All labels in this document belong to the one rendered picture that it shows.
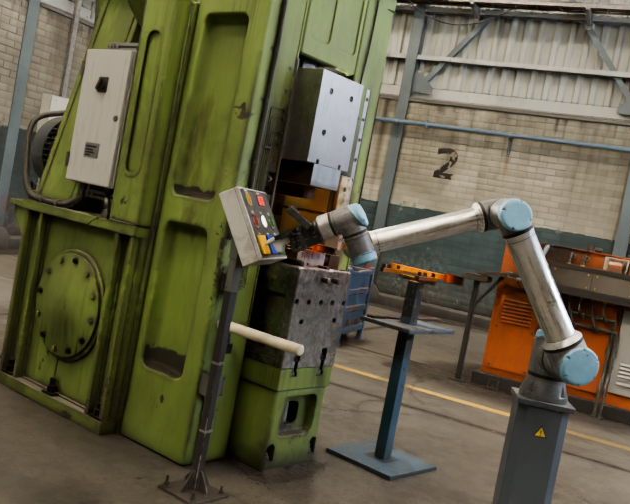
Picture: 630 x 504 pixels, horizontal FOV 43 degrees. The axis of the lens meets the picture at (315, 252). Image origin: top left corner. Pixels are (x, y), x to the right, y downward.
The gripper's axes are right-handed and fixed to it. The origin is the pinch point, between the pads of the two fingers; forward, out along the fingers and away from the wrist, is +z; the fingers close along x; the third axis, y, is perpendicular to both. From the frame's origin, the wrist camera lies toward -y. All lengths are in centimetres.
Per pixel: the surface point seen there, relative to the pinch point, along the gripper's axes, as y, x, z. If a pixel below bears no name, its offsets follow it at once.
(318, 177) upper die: -25, 59, -14
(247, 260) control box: 4.8, -7.1, 7.4
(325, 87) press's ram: -59, 53, -31
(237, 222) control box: -9.4, -7.1, 6.5
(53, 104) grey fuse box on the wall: -306, 584, 367
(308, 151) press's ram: -36, 51, -15
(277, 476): 92, 51, 44
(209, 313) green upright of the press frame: 17, 33, 43
